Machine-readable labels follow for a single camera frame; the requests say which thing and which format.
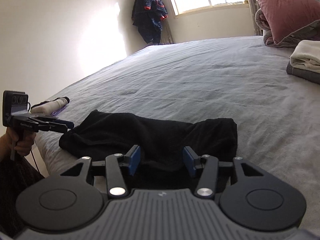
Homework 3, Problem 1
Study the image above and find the black garment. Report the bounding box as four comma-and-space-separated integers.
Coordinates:
59, 110, 238, 189

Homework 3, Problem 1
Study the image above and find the left hand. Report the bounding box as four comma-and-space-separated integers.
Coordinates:
0, 127, 36, 161

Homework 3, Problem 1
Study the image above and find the purple cloth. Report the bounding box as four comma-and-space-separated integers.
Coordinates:
50, 105, 67, 116

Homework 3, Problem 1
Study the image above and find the cream rolled cloth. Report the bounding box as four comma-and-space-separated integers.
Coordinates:
30, 97, 70, 115

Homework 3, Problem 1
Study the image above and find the grey bed sheet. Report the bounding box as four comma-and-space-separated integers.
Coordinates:
35, 35, 320, 230

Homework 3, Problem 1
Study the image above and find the dark blue hanging jacket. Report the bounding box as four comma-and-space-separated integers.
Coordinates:
131, 0, 168, 45

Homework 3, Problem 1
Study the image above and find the grey patterned curtain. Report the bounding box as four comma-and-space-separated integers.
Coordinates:
246, 0, 263, 36

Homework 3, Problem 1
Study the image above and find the grey folded cloth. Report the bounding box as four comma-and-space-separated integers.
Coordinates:
286, 62, 320, 85

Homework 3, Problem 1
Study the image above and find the white folded cloth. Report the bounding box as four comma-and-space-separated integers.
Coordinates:
290, 40, 320, 73

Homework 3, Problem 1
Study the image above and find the folded grey pink quilt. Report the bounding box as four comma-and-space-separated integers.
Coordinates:
255, 9, 319, 48

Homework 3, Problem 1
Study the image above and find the pink velvet pillow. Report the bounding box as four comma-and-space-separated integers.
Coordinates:
249, 0, 320, 45

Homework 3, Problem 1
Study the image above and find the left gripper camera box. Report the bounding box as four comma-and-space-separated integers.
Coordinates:
2, 90, 29, 127

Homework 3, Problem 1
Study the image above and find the black cable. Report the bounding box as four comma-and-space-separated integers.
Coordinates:
11, 139, 41, 173

